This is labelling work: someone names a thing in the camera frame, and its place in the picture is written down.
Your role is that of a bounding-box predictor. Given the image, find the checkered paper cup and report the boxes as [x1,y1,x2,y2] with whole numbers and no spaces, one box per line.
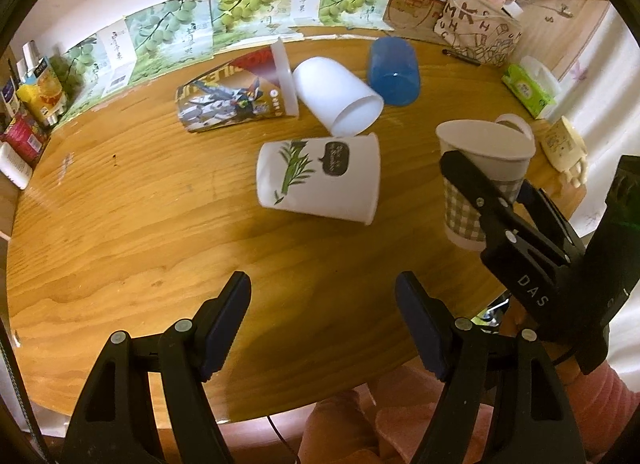
[435,119,537,251]

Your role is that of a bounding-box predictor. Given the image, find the wooden panel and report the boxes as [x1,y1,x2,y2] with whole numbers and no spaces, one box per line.
[517,0,612,81]

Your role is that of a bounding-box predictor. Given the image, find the black cable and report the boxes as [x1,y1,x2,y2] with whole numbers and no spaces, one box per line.
[266,414,301,464]

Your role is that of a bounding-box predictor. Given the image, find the white plastic cup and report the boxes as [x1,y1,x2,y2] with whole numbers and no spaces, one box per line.
[292,57,385,137]

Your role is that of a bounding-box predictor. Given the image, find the patterned fabric bag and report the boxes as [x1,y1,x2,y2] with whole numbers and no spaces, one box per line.
[433,0,524,68]

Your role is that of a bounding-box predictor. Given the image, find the bamboo print paper cup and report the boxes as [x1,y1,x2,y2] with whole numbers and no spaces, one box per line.
[256,132,382,227]

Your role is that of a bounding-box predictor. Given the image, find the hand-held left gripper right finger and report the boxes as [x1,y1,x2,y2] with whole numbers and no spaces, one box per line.
[395,271,588,464]

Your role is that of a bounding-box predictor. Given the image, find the robot-print paper cup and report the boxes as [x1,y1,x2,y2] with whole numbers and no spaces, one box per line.
[175,41,301,133]

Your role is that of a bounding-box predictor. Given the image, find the person's right forearm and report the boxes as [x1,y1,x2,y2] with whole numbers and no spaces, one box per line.
[552,358,640,464]

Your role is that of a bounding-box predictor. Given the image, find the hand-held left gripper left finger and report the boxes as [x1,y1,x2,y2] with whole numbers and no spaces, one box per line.
[60,271,252,464]

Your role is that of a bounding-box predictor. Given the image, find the yellow drink carton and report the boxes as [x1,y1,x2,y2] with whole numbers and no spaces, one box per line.
[16,58,68,126]

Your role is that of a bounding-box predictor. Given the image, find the white plastic container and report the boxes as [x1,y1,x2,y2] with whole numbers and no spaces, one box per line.
[0,143,34,190]

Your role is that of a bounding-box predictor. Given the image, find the black pen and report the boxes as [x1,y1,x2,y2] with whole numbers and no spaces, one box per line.
[442,48,482,66]

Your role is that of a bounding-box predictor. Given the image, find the brown cardboard box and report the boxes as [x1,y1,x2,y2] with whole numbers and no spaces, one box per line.
[382,0,452,40]

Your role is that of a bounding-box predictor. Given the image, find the green wet wipes pack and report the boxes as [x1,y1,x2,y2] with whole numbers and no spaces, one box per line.
[501,56,559,120]

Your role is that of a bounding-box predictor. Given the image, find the blue plastic cup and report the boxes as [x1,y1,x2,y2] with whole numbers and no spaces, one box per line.
[367,37,421,107]

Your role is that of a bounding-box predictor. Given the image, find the cream toy figure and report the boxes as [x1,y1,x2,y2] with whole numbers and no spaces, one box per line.
[541,116,589,188]

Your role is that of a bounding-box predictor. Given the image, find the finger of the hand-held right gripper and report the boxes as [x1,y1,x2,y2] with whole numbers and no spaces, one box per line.
[440,150,571,291]
[517,180,587,265]

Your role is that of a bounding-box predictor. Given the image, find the red packet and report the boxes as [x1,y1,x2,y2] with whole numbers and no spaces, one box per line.
[0,113,49,166]

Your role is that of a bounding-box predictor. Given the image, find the person's pink-clad legs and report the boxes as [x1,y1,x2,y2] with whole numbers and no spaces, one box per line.
[298,365,451,464]

